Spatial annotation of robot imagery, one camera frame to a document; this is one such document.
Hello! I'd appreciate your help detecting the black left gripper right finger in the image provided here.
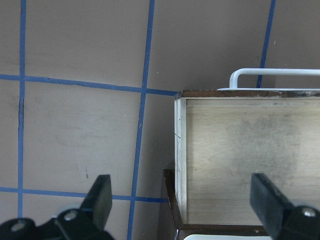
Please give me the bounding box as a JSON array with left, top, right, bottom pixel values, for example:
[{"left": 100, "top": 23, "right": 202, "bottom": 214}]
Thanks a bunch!
[{"left": 250, "top": 173, "right": 320, "bottom": 240}]

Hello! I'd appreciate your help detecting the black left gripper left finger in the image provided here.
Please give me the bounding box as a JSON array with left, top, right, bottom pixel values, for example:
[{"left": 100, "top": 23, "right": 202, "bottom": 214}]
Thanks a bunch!
[{"left": 0, "top": 174, "right": 112, "bottom": 240}]

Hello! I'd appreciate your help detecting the cream plastic tray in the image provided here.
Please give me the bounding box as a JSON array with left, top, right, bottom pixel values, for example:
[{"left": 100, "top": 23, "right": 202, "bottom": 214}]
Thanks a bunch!
[{"left": 184, "top": 234, "right": 272, "bottom": 240}]

